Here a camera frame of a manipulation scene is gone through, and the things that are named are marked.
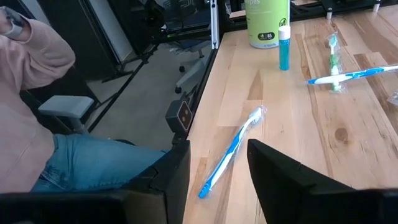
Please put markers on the silver extrusion post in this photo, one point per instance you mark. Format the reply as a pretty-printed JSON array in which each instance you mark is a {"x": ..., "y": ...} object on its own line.
[{"x": 214, "y": 25}]

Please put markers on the grey office chair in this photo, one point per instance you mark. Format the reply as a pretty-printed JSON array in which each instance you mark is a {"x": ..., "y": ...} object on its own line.
[{"x": 192, "y": 71}]

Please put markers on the person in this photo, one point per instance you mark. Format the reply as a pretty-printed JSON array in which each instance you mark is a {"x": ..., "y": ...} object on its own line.
[{"x": 28, "y": 140}]

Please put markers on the grey wristwatch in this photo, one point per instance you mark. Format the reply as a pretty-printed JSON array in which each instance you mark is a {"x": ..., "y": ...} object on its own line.
[{"x": 14, "y": 29}]

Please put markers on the blue toothbrush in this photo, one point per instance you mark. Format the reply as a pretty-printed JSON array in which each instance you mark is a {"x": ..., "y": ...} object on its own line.
[
  {"x": 351, "y": 75},
  {"x": 231, "y": 151}
]

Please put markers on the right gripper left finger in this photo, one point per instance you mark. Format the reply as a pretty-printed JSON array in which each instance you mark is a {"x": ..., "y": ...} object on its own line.
[{"x": 161, "y": 193}]

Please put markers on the green plastic cup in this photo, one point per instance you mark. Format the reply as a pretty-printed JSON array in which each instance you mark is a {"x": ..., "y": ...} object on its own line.
[{"x": 264, "y": 18}]

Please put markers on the teal mouthwash bottle white cap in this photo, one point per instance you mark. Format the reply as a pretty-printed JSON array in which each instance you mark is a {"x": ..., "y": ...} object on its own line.
[{"x": 284, "y": 53}]

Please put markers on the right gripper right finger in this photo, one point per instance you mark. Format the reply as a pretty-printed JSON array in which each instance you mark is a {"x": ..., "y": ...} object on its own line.
[{"x": 286, "y": 193}]

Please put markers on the black table-level camera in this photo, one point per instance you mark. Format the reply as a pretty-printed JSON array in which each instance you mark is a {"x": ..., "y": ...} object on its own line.
[{"x": 180, "y": 116}]

